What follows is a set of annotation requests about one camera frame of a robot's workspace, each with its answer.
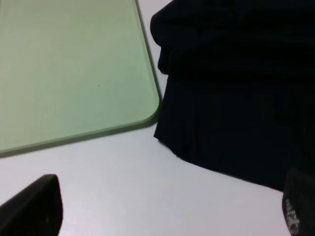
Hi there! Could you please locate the light green plastic tray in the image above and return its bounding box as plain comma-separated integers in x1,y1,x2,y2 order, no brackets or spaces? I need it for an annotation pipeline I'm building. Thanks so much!
0,0,160,157

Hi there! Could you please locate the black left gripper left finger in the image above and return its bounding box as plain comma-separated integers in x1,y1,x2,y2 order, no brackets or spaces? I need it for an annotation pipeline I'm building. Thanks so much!
0,174,63,236

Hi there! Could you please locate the black short sleeve shirt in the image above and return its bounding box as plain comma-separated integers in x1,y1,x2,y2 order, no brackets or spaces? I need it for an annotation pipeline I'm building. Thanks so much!
150,0,315,191

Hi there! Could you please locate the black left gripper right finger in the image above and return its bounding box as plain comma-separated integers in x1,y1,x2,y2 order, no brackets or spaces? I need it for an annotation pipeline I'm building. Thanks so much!
282,169,315,236

